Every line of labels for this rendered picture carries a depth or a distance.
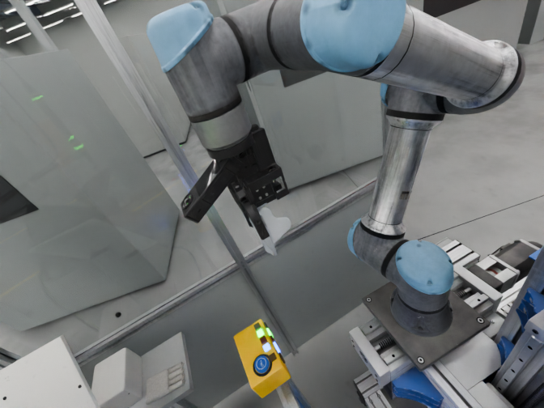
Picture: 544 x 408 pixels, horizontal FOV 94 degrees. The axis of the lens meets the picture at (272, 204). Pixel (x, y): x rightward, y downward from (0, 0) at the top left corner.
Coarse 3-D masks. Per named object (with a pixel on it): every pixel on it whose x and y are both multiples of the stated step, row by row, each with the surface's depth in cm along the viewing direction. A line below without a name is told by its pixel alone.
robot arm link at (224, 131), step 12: (240, 108) 33; (216, 120) 31; (228, 120) 32; (240, 120) 33; (204, 132) 32; (216, 132) 32; (228, 132) 32; (240, 132) 33; (204, 144) 34; (216, 144) 33; (228, 144) 33
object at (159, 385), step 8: (176, 368) 96; (184, 368) 96; (152, 376) 96; (160, 376) 95; (168, 376) 94; (176, 376) 94; (184, 376) 94; (152, 384) 94; (160, 384) 93; (168, 384) 93; (176, 384) 91; (184, 384) 92; (152, 392) 92; (160, 392) 91; (168, 392) 91; (152, 400) 90
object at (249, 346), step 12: (240, 336) 78; (252, 336) 77; (240, 348) 75; (252, 348) 74; (252, 360) 71; (276, 360) 69; (252, 372) 69; (264, 372) 68; (276, 372) 68; (288, 372) 72; (252, 384) 67; (264, 384) 68; (276, 384) 71; (264, 396) 71
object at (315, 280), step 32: (320, 224) 121; (352, 224) 132; (288, 256) 122; (320, 256) 133; (352, 256) 145; (224, 288) 114; (256, 288) 123; (288, 288) 134; (320, 288) 146; (352, 288) 162; (160, 320) 107; (192, 320) 114; (224, 320) 124; (256, 320) 134; (288, 320) 148; (320, 320) 163; (192, 352) 125; (224, 352) 136; (288, 352) 165; (224, 384) 150
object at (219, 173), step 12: (216, 168) 37; (228, 168) 36; (204, 180) 38; (216, 180) 36; (228, 180) 37; (192, 192) 39; (204, 192) 37; (216, 192) 37; (192, 204) 37; (204, 204) 37; (192, 216) 38
